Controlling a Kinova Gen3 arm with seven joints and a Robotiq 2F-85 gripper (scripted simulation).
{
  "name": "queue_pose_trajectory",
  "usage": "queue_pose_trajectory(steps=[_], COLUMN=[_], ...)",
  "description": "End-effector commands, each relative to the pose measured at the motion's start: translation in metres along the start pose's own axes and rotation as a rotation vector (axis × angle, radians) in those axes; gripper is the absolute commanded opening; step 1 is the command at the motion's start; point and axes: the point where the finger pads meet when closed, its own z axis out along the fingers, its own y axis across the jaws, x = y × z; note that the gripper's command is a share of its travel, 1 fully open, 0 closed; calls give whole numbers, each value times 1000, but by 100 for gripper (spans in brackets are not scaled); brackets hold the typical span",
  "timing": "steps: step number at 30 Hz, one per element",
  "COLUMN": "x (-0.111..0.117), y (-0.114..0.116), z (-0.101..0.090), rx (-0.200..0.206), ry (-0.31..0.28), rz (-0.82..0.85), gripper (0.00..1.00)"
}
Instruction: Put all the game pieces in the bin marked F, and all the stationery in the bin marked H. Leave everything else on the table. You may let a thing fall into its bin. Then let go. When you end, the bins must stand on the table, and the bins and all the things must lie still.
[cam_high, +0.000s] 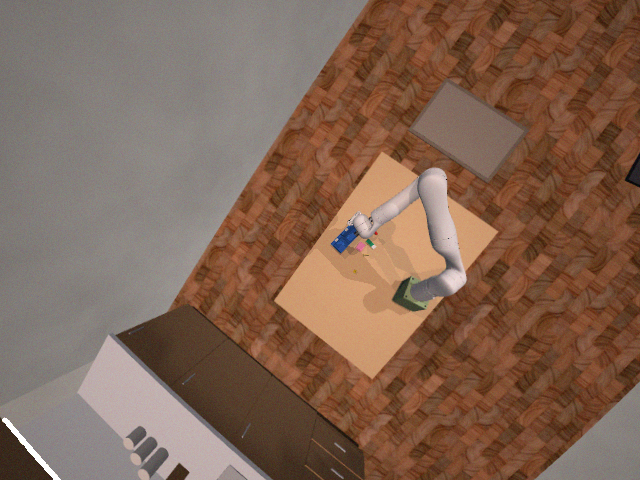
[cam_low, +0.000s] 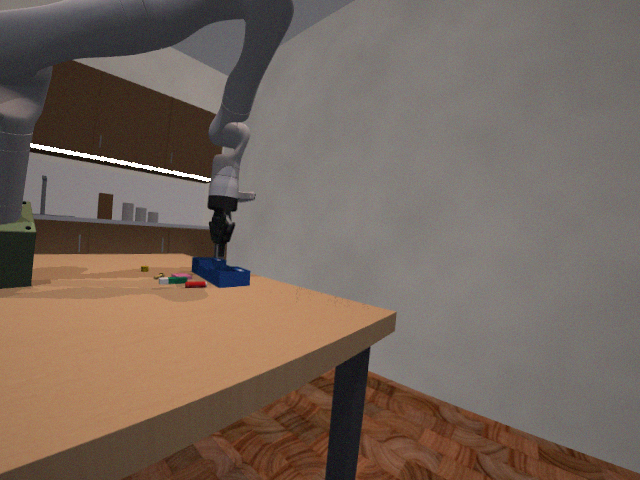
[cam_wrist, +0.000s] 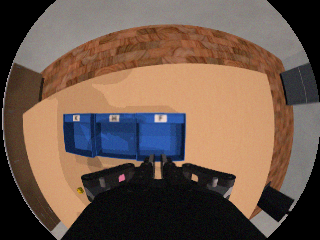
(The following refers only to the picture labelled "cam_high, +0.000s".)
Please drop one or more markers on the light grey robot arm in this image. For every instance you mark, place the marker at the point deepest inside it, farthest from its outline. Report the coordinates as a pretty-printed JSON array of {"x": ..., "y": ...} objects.
[{"x": 432, "y": 190}]

